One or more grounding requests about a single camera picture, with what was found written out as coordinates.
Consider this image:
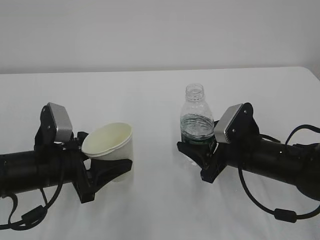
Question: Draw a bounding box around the black right camera cable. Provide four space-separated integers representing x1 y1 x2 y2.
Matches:
237 124 320 224

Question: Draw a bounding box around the white paper cup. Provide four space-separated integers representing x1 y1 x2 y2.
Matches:
81 121 134 183

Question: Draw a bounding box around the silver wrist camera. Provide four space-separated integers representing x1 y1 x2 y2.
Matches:
214 103 244 144
47 102 73 142

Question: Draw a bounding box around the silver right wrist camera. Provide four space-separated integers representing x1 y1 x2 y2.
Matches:
214 103 244 144

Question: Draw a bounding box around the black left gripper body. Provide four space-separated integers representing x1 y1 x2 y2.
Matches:
34 104 96 204

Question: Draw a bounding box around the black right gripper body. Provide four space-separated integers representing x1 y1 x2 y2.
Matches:
200 102 260 184

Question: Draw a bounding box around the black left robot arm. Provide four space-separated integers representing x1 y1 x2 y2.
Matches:
0 102 133 203

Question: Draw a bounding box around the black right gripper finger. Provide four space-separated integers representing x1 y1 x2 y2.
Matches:
176 141 211 170

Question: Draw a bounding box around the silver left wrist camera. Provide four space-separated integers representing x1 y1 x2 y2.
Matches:
47 102 73 142

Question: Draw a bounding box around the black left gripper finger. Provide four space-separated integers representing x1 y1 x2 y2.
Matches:
90 159 133 192
76 131 89 150

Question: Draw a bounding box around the clear green-label water bottle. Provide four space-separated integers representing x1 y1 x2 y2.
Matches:
180 83 215 145

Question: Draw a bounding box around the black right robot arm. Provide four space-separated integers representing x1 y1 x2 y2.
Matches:
177 102 320 201

